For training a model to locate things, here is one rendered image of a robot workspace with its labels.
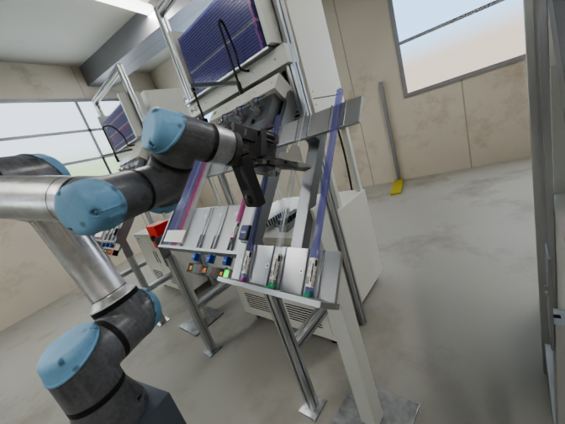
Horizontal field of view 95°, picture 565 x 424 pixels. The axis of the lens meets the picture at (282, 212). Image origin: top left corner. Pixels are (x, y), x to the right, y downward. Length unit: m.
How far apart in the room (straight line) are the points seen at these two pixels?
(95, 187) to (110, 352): 0.43
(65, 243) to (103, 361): 0.28
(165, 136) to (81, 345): 0.47
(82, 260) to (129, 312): 0.17
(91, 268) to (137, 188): 0.37
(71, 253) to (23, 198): 0.28
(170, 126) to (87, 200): 0.16
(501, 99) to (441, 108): 0.57
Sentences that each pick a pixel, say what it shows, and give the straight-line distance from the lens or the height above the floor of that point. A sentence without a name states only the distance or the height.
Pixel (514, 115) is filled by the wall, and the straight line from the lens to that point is 4.06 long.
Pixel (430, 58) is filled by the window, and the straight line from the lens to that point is 3.94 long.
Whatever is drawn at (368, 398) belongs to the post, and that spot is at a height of 0.16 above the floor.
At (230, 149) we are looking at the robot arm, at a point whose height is 1.05.
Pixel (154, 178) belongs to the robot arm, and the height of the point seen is 1.04.
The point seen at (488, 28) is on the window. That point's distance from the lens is 4.00.
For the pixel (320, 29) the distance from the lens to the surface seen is 1.57.
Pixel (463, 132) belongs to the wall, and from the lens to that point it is 4.00.
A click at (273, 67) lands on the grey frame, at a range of 1.22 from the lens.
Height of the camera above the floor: 1.04
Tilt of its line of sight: 15 degrees down
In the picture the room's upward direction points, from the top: 18 degrees counter-clockwise
